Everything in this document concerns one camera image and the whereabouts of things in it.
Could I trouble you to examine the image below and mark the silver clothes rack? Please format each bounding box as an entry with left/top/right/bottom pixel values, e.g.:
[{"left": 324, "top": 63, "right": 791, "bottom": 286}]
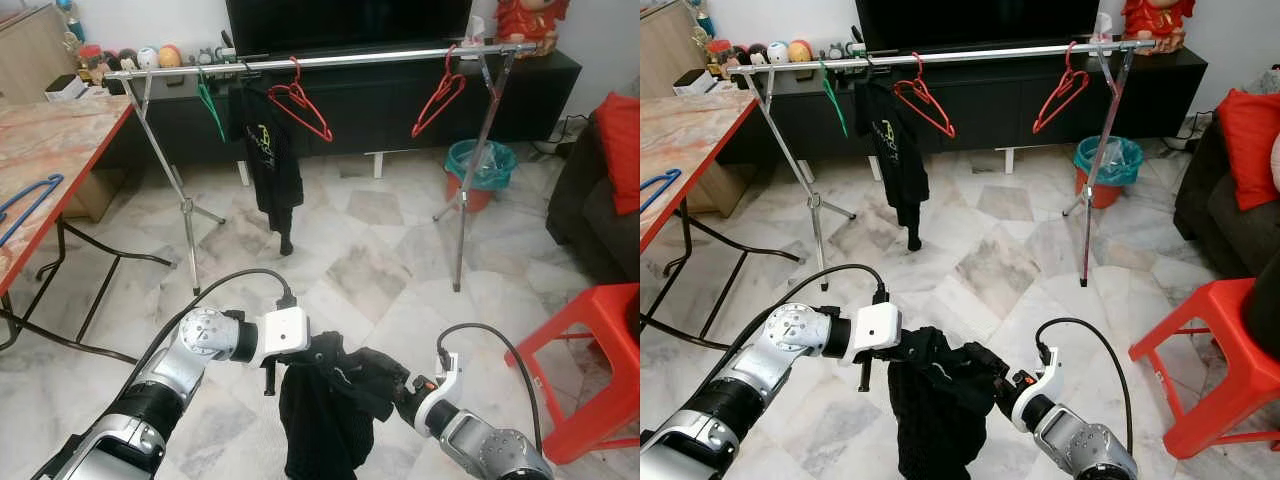
[
  {"left": 725, "top": 38, "right": 1158, "bottom": 291},
  {"left": 103, "top": 42, "right": 539, "bottom": 297}
]

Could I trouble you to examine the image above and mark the navy knit garment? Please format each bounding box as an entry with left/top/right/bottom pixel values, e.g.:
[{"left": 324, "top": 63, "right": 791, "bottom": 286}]
[
  {"left": 884, "top": 326, "right": 1012, "bottom": 480},
  {"left": 278, "top": 331, "right": 412, "bottom": 480}
]

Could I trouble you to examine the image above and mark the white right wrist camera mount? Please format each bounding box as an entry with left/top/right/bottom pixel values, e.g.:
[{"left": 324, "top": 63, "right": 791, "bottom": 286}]
[
  {"left": 412, "top": 351, "right": 464, "bottom": 437},
  {"left": 1008, "top": 346, "right": 1064, "bottom": 434}
]

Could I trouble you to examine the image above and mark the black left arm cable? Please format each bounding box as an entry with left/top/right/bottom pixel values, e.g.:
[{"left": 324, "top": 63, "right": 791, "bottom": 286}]
[
  {"left": 733, "top": 262, "right": 890, "bottom": 381},
  {"left": 128, "top": 266, "right": 300, "bottom": 401}
]

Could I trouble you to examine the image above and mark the dark brown sofa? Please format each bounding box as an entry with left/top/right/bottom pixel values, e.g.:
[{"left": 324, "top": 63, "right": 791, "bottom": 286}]
[
  {"left": 1172, "top": 68, "right": 1280, "bottom": 283},
  {"left": 545, "top": 92, "right": 641, "bottom": 287}
]

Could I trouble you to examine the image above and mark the red plastic stool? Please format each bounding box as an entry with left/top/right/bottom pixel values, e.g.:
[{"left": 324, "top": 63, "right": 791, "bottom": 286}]
[
  {"left": 1129, "top": 277, "right": 1280, "bottom": 462},
  {"left": 514, "top": 281, "right": 641, "bottom": 467}
]

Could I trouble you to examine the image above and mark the white cardboard box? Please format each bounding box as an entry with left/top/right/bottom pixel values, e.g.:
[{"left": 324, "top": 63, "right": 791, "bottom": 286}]
[
  {"left": 45, "top": 73, "right": 93, "bottom": 102},
  {"left": 673, "top": 68, "right": 719, "bottom": 97}
]

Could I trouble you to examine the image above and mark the black tv cabinet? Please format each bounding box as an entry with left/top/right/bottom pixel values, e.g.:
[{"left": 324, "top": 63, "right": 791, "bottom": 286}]
[
  {"left": 715, "top": 44, "right": 1209, "bottom": 176},
  {"left": 95, "top": 48, "right": 583, "bottom": 181}
]

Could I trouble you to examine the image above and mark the black television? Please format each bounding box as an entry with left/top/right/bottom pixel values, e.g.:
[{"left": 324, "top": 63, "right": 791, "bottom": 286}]
[
  {"left": 855, "top": 0, "right": 1102, "bottom": 53},
  {"left": 225, "top": 0, "right": 475, "bottom": 58}
]

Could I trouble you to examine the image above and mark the red plastic hanger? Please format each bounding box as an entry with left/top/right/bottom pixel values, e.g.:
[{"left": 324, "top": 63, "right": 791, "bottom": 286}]
[
  {"left": 892, "top": 52, "right": 956, "bottom": 139},
  {"left": 411, "top": 45, "right": 467, "bottom": 139},
  {"left": 266, "top": 57, "right": 334, "bottom": 143},
  {"left": 1032, "top": 42, "right": 1091, "bottom": 134}
]

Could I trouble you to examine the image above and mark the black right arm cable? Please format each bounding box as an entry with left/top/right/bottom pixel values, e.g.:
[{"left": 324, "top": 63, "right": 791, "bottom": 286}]
[
  {"left": 436, "top": 321, "right": 547, "bottom": 453},
  {"left": 1034, "top": 317, "right": 1137, "bottom": 453}
]

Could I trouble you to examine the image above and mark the blue plastic hanger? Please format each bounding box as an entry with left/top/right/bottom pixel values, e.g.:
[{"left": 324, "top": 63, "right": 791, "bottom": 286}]
[
  {"left": 0, "top": 173, "right": 65, "bottom": 246},
  {"left": 640, "top": 168, "right": 683, "bottom": 213}
]

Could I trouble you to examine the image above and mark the black printed t-shirt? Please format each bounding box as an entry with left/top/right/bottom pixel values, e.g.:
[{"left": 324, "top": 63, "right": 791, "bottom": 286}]
[
  {"left": 853, "top": 74, "right": 931, "bottom": 252},
  {"left": 225, "top": 78, "right": 305, "bottom": 257}
]

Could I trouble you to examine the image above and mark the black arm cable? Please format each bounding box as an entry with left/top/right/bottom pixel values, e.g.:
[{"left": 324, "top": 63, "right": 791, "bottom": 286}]
[
  {"left": 436, "top": 321, "right": 547, "bottom": 453},
  {"left": 1034, "top": 317, "right": 1137, "bottom": 453},
  {"left": 128, "top": 266, "right": 300, "bottom": 401},
  {"left": 733, "top": 262, "right": 890, "bottom": 381}
]

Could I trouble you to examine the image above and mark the dark cloth pile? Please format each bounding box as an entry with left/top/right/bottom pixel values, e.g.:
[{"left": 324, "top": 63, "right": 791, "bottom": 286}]
[{"left": 1241, "top": 281, "right": 1280, "bottom": 363}]

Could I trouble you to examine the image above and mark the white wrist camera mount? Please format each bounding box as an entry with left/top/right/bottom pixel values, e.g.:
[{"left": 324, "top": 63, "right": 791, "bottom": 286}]
[
  {"left": 260, "top": 306, "right": 312, "bottom": 360},
  {"left": 412, "top": 351, "right": 464, "bottom": 437},
  {"left": 849, "top": 301, "right": 903, "bottom": 364},
  {"left": 1008, "top": 346, "right": 1064, "bottom": 434}
]

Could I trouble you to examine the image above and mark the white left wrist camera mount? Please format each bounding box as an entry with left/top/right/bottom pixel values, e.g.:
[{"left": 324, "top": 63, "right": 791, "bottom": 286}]
[
  {"left": 849, "top": 301, "right": 903, "bottom": 364},
  {"left": 260, "top": 306, "right": 312, "bottom": 360}
]

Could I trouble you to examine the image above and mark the red bin with teal bag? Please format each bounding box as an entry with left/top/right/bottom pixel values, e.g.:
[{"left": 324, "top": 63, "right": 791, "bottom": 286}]
[
  {"left": 444, "top": 138, "right": 519, "bottom": 214},
  {"left": 1072, "top": 134, "right": 1145, "bottom": 210}
]

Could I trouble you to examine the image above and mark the red robed figurine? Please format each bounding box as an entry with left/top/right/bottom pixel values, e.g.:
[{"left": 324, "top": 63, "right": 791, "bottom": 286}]
[
  {"left": 1121, "top": 0, "right": 1197, "bottom": 57},
  {"left": 494, "top": 0, "right": 572, "bottom": 59}
]

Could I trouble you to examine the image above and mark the red cushion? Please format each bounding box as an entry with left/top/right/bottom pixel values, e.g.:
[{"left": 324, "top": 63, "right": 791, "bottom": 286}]
[
  {"left": 1215, "top": 87, "right": 1280, "bottom": 213},
  {"left": 594, "top": 91, "right": 641, "bottom": 217}
]

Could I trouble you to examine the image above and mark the green plastic hanger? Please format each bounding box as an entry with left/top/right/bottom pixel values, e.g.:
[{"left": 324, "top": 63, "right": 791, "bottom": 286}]
[
  {"left": 195, "top": 70, "right": 229, "bottom": 141},
  {"left": 818, "top": 60, "right": 849, "bottom": 138}
]

